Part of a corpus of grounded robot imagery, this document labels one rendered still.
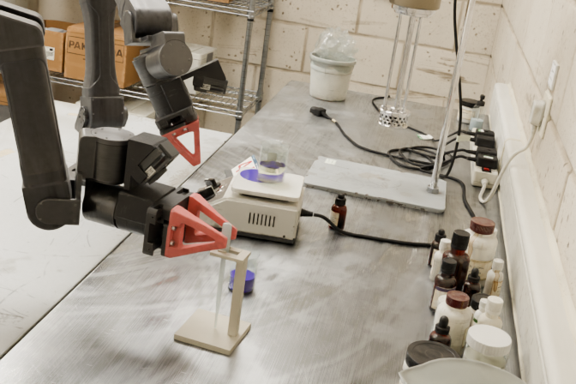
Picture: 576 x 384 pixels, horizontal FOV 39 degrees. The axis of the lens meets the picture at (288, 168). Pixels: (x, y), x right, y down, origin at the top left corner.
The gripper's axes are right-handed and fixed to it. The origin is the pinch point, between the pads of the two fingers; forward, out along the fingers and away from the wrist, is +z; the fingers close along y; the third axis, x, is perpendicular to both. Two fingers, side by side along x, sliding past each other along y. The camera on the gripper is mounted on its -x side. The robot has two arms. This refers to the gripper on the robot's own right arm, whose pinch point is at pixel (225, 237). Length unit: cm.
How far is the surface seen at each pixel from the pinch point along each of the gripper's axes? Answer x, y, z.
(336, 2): -1, 271, -55
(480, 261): 8.2, 35.1, 32.0
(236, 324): 11.6, -0.5, 3.3
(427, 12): -25, 71, 11
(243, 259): 1.8, -1.2, 3.1
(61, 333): 14.9, -9.8, -17.0
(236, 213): 9.7, 31.2, -9.3
